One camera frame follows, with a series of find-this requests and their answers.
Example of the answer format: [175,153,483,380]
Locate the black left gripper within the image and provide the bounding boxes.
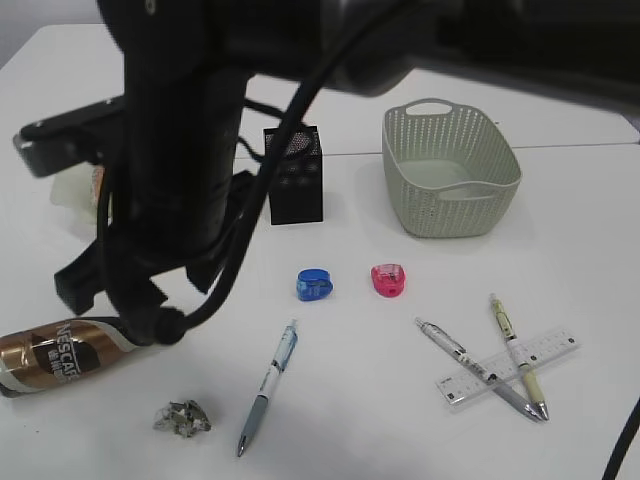
[54,170,250,315]

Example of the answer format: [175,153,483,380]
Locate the brown Nescafe coffee bottle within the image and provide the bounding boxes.
[1,317,151,398]

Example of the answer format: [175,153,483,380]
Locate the paper ball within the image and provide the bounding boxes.
[153,400,212,438]

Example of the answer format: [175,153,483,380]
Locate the pink pencil sharpener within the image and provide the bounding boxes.
[370,264,406,298]

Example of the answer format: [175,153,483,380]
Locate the sugared toy bread bun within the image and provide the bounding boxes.
[91,165,105,207]

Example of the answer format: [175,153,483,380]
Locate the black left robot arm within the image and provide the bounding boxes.
[55,1,408,314]

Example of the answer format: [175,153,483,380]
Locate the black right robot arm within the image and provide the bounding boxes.
[411,1,639,116]

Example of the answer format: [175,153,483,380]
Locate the pale green wavy glass plate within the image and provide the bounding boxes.
[50,163,98,226]

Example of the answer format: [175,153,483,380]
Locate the blue grey ballpoint pen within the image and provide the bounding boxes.
[236,319,298,458]

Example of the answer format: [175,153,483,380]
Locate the blue pencil sharpener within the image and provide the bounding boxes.
[296,268,334,302]

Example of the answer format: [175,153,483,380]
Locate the black mesh pen holder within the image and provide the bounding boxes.
[268,126,324,225]

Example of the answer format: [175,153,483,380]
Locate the pale green plastic basket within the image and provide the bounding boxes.
[381,98,522,239]

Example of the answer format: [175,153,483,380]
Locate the cream yellow ballpoint pen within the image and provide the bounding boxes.
[490,294,550,421]

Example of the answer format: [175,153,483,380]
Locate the silver grey ballpoint pen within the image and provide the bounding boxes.
[414,317,543,422]

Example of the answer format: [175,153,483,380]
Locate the transparent plastic ruler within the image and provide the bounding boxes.
[435,327,582,406]

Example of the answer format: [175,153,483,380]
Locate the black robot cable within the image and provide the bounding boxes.
[97,0,431,346]

